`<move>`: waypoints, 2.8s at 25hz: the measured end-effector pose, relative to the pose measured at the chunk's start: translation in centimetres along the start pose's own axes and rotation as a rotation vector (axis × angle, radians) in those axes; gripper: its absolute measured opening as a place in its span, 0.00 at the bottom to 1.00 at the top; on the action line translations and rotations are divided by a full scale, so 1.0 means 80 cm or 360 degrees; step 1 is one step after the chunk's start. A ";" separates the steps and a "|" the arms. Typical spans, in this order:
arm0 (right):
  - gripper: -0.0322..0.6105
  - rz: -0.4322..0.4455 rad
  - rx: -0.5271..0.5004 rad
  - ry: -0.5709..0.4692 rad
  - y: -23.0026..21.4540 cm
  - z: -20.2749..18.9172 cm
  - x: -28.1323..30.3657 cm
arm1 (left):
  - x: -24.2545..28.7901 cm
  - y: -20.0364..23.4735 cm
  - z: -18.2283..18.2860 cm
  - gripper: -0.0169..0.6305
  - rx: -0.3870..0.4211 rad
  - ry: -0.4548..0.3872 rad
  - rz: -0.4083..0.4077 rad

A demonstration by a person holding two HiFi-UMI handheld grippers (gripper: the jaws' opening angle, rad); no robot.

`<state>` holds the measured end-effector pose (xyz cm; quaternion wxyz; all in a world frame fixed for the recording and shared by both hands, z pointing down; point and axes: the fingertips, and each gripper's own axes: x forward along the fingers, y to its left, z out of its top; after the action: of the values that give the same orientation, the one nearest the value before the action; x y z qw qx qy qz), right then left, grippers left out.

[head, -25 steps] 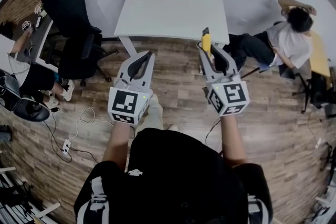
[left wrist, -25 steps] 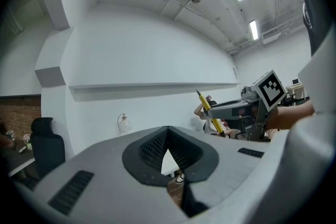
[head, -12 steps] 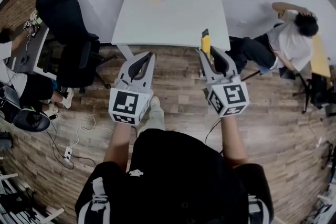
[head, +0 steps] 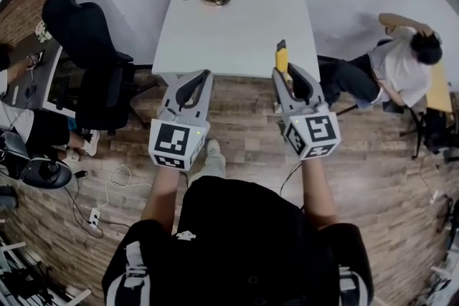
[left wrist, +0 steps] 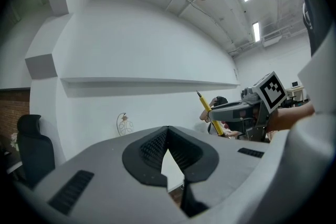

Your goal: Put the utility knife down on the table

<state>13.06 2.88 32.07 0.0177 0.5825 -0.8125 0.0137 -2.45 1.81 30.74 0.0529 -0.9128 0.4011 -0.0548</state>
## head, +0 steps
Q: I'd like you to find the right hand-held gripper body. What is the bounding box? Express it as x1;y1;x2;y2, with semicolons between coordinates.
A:
279;100;342;161

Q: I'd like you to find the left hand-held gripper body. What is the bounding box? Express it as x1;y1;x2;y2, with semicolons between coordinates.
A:
148;96;211;171

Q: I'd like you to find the yellow utility knife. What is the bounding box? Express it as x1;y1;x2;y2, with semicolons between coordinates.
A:
275;39;288;75

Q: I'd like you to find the person's left forearm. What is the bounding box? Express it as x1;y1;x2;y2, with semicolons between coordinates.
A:
140;166;181;236

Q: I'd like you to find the person's right forearm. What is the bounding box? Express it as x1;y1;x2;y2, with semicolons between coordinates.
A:
300;156;341;229

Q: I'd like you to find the person's leg and shoe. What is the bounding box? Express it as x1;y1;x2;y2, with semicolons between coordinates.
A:
186;138;227;188

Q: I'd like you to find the white table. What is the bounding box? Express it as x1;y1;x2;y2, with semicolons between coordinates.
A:
151;0;321;80

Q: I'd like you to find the black office chair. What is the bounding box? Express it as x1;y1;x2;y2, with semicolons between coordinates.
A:
41;0;159;136

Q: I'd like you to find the white power strip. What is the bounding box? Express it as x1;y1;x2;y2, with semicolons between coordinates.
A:
88;207;101;229

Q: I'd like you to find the black helmet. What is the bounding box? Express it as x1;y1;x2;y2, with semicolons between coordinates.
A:
20;156;73;191

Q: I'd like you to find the person's black shirt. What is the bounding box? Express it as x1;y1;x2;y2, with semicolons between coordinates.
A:
101;175;375;306

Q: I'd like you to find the yellow wooden desk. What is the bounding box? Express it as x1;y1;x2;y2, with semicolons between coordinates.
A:
425;62;453;115

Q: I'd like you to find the grey desk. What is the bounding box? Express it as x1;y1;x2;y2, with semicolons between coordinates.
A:
0;34;64;113

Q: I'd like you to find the white cable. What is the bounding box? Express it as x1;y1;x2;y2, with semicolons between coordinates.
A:
95;164;154;213

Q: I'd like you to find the black cable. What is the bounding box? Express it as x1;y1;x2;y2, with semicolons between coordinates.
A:
62;170;131;239

